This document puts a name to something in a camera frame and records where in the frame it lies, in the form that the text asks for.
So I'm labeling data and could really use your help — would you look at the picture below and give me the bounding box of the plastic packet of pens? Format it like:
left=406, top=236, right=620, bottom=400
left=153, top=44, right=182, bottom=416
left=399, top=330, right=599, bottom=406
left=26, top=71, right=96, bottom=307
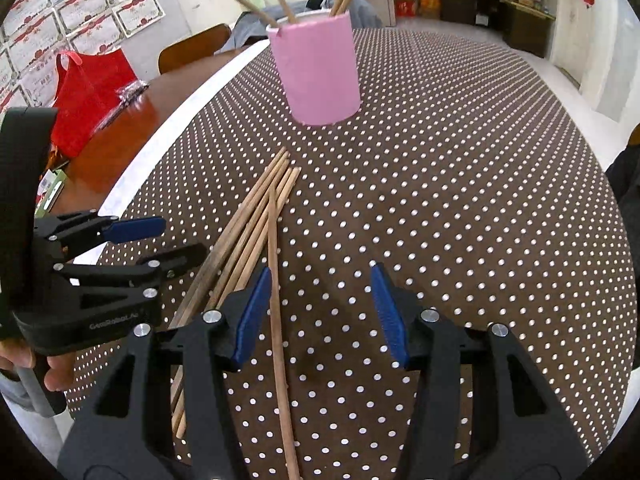
left=97, top=80, right=151, bottom=128

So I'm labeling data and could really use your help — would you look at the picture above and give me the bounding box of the brown polka dot tablecloth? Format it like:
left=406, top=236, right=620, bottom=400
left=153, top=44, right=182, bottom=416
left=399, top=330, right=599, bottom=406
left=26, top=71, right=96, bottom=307
left=65, top=27, right=632, bottom=480

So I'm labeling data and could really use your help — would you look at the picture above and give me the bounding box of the bunch of wooden chopsticks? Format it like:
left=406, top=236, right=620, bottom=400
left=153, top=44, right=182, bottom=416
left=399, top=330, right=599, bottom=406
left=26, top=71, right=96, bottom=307
left=167, top=147, right=302, bottom=441

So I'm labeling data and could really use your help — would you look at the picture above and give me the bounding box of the dark wooden desk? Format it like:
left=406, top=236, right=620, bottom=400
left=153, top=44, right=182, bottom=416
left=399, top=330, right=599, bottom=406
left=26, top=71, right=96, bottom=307
left=440, top=0, right=557, bottom=58

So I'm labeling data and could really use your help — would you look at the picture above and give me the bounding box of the brown wooden chair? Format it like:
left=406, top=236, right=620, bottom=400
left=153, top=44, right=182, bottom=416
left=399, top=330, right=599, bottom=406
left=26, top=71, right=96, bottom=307
left=158, top=24, right=232, bottom=75

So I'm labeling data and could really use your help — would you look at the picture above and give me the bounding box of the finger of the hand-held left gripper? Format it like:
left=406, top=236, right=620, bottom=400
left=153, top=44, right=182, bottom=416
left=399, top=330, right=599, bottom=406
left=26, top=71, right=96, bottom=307
left=52, top=242, right=208, bottom=291
left=34, top=210, right=167, bottom=261

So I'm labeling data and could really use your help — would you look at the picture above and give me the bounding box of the pink cup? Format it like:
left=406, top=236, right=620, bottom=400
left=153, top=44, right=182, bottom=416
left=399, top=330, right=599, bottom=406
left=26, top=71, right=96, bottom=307
left=265, top=10, right=362, bottom=127

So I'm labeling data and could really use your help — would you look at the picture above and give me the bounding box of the wall of award certificates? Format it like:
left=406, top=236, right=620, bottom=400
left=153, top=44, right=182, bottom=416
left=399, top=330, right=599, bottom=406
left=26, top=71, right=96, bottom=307
left=0, top=0, right=166, bottom=116

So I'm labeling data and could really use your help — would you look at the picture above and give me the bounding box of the red felt bag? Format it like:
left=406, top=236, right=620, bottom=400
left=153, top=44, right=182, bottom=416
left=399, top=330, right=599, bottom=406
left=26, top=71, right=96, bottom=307
left=50, top=50, right=138, bottom=158

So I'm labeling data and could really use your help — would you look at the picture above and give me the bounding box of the dark jacket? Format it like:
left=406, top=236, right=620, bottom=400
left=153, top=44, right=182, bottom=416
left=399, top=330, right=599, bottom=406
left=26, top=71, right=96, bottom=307
left=605, top=125, right=640, bottom=241

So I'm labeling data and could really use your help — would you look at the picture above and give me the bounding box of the person's left hand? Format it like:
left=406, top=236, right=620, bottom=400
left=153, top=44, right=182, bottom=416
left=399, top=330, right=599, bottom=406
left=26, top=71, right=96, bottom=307
left=0, top=342, right=77, bottom=393

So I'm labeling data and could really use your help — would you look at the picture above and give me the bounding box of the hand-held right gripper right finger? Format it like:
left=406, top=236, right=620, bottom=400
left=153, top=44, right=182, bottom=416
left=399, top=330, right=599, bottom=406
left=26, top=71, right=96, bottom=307
left=370, top=262, right=588, bottom=480

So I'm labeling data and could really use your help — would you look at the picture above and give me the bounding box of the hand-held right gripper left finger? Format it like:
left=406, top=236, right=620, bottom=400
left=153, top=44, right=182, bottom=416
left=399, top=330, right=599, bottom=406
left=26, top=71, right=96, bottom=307
left=57, top=266, right=273, bottom=480

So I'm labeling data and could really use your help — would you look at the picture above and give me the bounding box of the green tray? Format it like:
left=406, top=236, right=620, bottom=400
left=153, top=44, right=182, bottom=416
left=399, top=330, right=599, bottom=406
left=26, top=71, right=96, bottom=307
left=35, top=167, right=66, bottom=221

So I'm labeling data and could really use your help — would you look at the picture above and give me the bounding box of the white door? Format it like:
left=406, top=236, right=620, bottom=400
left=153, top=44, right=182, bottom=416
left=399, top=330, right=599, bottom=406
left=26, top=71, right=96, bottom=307
left=555, top=0, right=631, bottom=121

